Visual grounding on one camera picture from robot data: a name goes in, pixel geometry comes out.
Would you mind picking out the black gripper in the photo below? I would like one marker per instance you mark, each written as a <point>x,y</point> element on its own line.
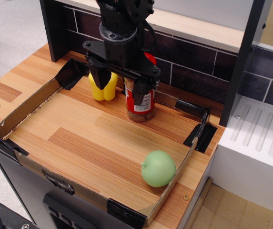
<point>124,54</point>

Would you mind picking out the red lid spice bottle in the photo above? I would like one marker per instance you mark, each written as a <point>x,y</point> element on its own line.
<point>139,113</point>

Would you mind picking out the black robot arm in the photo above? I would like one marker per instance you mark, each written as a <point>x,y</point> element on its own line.
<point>123,16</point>

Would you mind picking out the cardboard fence with black tape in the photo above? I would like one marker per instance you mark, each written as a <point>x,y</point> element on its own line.
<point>50,124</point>

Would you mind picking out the yellow toy bell pepper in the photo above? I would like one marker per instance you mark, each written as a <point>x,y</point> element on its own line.
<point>109,91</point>

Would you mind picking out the light wooden shelf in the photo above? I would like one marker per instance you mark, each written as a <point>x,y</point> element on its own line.
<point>195,30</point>

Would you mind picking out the green toy apple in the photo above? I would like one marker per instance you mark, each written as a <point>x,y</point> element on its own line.
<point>158,168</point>

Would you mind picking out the grey kitchen cabinet front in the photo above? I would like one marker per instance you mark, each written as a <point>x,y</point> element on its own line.
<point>31,188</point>

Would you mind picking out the black oven control panel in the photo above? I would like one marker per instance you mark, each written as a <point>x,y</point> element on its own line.
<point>70,214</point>

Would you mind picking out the white toy sink drainboard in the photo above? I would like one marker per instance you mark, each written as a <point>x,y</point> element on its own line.
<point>243,162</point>

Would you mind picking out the dark grey vertical post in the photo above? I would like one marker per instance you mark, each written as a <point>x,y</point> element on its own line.
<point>231,99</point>

